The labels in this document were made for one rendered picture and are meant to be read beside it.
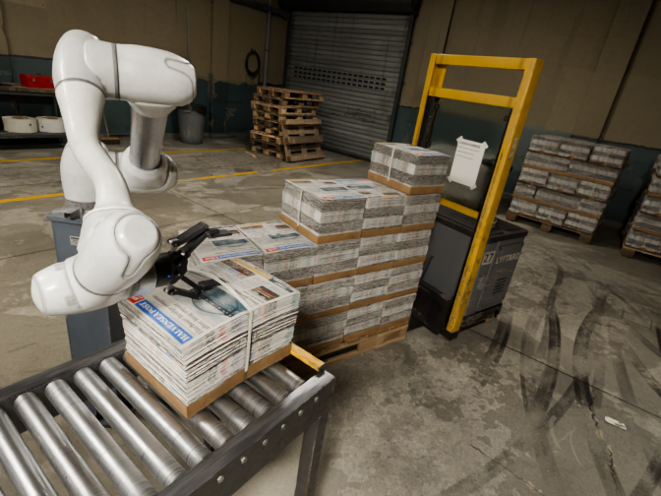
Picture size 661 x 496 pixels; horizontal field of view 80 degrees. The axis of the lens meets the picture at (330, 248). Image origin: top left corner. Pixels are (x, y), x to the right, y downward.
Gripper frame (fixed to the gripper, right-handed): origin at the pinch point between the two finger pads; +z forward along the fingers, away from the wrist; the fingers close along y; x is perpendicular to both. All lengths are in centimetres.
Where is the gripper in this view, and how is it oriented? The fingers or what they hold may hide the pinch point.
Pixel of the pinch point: (222, 257)
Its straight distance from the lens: 106.8
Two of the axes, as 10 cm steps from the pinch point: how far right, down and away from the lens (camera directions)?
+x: 7.8, 3.5, -5.2
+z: 5.9, -1.5, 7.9
